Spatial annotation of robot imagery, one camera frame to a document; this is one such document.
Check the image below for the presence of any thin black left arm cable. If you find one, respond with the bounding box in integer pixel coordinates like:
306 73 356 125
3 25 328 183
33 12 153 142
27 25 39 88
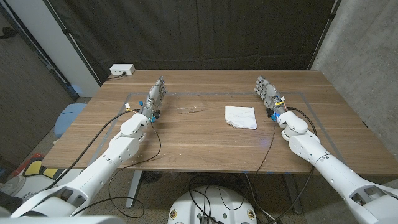
71 121 162 219

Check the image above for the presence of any grey table leg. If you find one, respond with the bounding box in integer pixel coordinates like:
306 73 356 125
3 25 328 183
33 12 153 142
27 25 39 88
282 174 304 215

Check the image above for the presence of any white paper tissue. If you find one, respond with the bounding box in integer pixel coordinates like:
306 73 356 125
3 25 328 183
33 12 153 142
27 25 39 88
224 105 258 131

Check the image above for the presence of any yellow red floor mat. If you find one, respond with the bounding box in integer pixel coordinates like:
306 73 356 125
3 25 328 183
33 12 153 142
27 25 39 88
12 152 63 181

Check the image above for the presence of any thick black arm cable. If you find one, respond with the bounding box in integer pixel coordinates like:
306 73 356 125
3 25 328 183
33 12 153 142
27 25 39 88
40 108 144 192
267 106 318 224

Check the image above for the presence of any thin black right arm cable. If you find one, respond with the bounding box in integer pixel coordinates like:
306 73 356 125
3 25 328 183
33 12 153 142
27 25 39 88
255 120 277 175

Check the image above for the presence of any white table leg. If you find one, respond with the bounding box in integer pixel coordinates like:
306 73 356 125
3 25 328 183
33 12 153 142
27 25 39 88
125 170 143 208

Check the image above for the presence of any black looped base cable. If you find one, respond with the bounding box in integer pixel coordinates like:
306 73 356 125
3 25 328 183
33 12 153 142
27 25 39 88
188 174 249 224

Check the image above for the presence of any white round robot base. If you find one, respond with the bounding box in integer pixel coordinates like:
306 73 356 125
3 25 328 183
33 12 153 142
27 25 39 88
167 185 258 224

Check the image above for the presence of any black wall hook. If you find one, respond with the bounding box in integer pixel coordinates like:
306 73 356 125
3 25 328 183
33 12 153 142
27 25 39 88
0 27 18 40

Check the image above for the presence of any light blue round stool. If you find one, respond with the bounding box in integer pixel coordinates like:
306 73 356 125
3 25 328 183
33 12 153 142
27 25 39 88
54 103 87 139

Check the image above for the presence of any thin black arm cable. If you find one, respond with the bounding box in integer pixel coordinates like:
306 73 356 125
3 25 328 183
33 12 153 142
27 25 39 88
71 121 162 219
255 120 277 175

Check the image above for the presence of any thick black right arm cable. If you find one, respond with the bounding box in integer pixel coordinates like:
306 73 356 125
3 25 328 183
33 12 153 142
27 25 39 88
267 106 318 224

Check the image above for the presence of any white power strip box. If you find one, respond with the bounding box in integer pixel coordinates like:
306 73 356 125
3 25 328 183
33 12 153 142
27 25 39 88
109 63 136 76

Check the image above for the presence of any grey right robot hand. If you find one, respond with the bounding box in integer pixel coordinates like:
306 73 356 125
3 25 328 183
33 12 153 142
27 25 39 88
253 75 289 121

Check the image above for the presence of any black fabric backdrop curtain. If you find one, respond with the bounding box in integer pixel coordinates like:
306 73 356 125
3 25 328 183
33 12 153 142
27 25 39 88
43 0 341 85

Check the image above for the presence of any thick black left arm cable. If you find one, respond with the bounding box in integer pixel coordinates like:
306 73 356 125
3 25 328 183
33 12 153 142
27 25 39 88
40 108 144 192

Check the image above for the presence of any black backdrop stand pole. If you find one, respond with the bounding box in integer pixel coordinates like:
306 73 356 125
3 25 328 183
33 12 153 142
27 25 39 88
42 0 103 87
307 0 342 71

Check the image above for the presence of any white floor cable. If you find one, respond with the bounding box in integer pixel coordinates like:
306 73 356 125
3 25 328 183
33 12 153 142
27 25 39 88
244 172 276 224

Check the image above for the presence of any black diagonal wall strip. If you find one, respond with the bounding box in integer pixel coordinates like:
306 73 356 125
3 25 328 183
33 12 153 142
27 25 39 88
0 2 79 102

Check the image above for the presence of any black round floor fan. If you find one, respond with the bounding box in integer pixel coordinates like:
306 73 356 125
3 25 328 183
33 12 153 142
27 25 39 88
141 170 163 185

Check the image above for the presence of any black power strip cable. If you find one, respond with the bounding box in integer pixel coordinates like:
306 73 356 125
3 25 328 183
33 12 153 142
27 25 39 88
107 72 127 81

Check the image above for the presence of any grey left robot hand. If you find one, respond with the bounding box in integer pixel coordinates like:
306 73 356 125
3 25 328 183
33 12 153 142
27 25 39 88
141 75 168 121

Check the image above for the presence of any clear plastic bag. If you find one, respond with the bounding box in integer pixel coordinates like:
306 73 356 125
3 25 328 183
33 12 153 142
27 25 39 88
175 96 208 115

